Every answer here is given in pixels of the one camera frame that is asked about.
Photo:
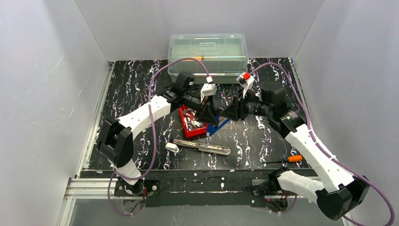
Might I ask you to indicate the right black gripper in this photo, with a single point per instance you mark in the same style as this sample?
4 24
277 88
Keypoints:
241 107

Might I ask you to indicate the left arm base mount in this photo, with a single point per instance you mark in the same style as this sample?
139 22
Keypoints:
144 188

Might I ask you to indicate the clear plastic storage box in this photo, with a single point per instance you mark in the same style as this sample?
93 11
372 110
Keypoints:
225 54

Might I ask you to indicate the orange handled screwdriver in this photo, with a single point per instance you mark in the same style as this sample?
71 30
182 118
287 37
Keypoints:
290 159

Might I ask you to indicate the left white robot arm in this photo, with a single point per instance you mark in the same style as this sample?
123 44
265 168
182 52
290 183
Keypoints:
116 139

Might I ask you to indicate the black silver stapler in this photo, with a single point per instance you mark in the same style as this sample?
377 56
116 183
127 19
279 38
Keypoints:
207 148

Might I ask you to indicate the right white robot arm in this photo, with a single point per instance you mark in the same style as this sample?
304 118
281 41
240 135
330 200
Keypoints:
337 191

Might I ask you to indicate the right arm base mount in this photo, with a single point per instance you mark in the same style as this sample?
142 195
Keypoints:
271 185

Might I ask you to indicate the blue stapler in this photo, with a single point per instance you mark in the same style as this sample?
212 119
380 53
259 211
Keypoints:
212 129

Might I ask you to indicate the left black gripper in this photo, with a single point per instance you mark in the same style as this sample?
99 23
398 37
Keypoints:
203 107

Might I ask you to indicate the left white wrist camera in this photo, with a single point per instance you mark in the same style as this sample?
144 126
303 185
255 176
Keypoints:
208 89

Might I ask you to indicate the pile of staple strips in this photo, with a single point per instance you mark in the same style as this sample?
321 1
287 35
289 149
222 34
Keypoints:
190 121

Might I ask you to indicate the red plastic bin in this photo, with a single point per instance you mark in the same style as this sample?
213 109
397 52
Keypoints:
195 132

